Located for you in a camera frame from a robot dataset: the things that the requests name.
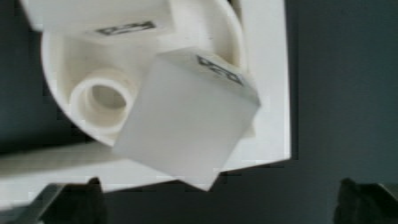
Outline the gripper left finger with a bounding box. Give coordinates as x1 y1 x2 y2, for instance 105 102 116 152
0 177 108 224

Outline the white front fence bar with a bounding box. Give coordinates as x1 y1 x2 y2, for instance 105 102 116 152
0 143 188 211

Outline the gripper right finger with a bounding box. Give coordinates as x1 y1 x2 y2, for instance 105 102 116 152
332 178 398 224

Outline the white stool leg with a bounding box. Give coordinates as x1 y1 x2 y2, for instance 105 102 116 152
114 47 261 190
20 0 174 43

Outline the white right fence bar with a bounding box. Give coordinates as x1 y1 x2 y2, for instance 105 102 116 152
224 0 291 171

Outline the white fence bar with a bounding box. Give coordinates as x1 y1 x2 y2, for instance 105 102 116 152
224 0 291 171
0 143 188 211

